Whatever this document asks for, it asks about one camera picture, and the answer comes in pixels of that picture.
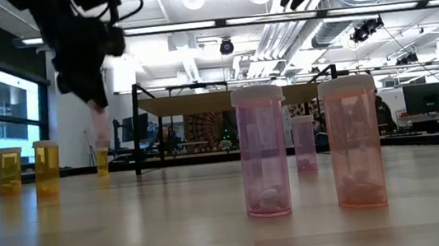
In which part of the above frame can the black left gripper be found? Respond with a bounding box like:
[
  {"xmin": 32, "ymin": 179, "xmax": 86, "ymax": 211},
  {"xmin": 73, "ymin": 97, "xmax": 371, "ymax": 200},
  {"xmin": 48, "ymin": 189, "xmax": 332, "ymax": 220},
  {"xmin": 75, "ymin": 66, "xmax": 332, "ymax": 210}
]
[{"xmin": 47, "ymin": 3, "xmax": 133, "ymax": 112}]

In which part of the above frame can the orange pill bottle white cap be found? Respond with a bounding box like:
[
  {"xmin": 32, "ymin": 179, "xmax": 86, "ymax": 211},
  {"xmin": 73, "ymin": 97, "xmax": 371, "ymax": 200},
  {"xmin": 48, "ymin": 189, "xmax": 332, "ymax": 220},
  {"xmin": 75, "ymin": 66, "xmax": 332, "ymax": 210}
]
[
  {"xmin": 94, "ymin": 146, "xmax": 113, "ymax": 178},
  {"xmin": 0, "ymin": 146, "xmax": 28, "ymax": 197},
  {"xmin": 30, "ymin": 138, "xmax": 65, "ymax": 198}
]

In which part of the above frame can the pink pill bottle white cap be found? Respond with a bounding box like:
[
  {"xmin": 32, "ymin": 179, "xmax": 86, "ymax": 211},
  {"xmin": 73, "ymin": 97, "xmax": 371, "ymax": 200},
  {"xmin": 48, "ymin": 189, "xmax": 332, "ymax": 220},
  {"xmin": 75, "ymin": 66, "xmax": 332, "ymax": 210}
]
[
  {"xmin": 229, "ymin": 81, "xmax": 300, "ymax": 221},
  {"xmin": 288, "ymin": 114, "xmax": 320, "ymax": 173}
]

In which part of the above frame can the black computer monitor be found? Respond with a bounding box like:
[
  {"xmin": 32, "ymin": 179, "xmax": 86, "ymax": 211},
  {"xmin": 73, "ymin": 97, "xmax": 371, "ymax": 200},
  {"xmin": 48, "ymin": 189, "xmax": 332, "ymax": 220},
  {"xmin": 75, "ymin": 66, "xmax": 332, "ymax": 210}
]
[
  {"xmin": 119, "ymin": 112, "xmax": 152, "ymax": 143},
  {"xmin": 401, "ymin": 81, "xmax": 439, "ymax": 118}
]

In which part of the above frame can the large glass window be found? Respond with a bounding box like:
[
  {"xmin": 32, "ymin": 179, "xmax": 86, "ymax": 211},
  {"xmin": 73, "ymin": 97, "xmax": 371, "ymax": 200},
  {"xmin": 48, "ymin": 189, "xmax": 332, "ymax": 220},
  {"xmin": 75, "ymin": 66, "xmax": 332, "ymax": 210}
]
[{"xmin": 0, "ymin": 55, "xmax": 58, "ymax": 174}]

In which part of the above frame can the black track light cluster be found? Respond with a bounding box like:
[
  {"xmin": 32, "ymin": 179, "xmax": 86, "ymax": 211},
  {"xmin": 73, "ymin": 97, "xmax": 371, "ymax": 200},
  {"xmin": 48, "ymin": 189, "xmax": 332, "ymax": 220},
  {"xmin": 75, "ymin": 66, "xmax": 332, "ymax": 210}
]
[{"xmin": 347, "ymin": 16, "xmax": 386, "ymax": 45}]

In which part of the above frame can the black round spotlight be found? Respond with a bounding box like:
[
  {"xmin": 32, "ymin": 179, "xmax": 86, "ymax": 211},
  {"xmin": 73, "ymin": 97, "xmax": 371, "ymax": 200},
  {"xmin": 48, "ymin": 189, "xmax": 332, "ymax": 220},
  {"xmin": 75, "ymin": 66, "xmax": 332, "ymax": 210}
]
[
  {"xmin": 217, "ymin": 37, "xmax": 236, "ymax": 57},
  {"xmin": 396, "ymin": 52, "xmax": 420, "ymax": 67}
]

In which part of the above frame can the person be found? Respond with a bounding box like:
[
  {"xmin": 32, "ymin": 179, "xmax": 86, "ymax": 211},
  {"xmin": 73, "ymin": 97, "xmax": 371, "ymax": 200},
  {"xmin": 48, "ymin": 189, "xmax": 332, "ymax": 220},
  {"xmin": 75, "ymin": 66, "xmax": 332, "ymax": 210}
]
[
  {"xmin": 156, "ymin": 123, "xmax": 180, "ymax": 155},
  {"xmin": 373, "ymin": 92, "xmax": 399, "ymax": 136}
]

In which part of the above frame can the long linear light bar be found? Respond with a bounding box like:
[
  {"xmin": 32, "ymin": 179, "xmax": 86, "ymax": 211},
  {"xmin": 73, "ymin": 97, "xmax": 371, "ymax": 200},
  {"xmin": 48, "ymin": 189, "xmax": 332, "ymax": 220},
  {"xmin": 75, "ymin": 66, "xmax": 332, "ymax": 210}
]
[{"xmin": 12, "ymin": 0, "xmax": 439, "ymax": 57}]

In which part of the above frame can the brown patterned tapestry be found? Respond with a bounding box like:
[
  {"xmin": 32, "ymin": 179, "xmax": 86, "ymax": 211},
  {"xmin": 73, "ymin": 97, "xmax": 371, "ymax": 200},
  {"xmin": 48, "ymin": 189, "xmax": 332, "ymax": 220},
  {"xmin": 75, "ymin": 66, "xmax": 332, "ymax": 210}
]
[{"xmin": 182, "ymin": 109, "xmax": 240, "ymax": 155}]

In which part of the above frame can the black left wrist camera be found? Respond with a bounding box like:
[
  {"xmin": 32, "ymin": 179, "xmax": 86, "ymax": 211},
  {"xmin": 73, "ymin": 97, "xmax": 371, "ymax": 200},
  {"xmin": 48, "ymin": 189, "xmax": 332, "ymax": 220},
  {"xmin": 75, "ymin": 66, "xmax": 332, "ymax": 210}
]
[{"xmin": 102, "ymin": 24, "xmax": 128, "ymax": 58}]

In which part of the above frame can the wooden shelf black metal frame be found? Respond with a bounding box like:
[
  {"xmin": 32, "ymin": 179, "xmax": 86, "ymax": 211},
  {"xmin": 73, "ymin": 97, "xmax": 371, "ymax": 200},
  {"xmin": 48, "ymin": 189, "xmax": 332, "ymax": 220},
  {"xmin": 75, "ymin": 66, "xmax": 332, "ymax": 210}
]
[{"xmin": 126, "ymin": 61, "xmax": 348, "ymax": 177}]

